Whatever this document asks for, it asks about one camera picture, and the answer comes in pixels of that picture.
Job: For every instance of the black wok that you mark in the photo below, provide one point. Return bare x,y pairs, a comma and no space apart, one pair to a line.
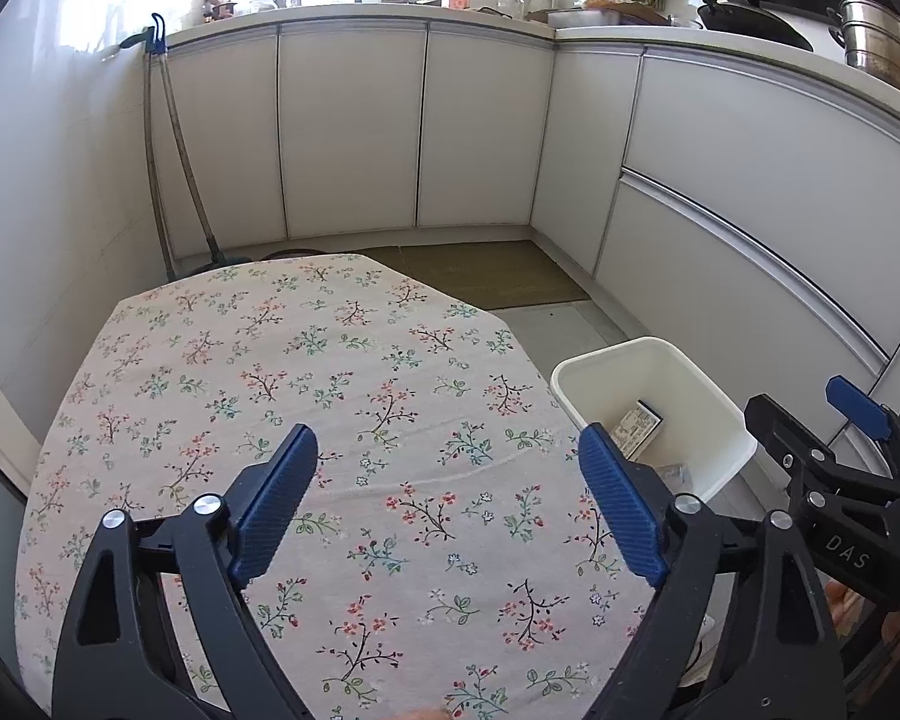
757,22

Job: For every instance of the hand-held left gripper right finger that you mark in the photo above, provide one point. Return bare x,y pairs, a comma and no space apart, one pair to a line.
622,517

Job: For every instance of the brown floor mat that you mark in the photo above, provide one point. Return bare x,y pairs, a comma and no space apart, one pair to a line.
480,274

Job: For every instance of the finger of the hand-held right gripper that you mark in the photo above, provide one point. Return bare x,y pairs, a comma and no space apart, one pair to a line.
776,424
859,405

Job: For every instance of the floral tablecloth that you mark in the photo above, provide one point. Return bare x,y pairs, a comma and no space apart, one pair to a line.
345,390

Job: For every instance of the person's left hand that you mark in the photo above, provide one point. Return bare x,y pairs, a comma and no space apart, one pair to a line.
427,715

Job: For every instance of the white plastic bin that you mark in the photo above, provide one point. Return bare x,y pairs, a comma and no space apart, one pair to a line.
645,367

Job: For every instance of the steel stock pot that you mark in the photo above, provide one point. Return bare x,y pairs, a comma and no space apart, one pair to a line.
881,45

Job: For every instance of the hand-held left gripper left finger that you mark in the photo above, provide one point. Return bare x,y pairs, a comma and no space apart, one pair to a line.
270,517

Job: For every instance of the white kettle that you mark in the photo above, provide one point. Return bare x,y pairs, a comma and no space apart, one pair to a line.
544,1

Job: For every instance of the white kitchen cabinets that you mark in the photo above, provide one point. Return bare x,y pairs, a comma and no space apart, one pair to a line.
345,127

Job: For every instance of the person's right hand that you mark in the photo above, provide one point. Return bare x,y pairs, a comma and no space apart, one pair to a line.
838,611

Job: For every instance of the brown milk carton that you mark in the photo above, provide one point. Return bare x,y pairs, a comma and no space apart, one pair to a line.
634,427

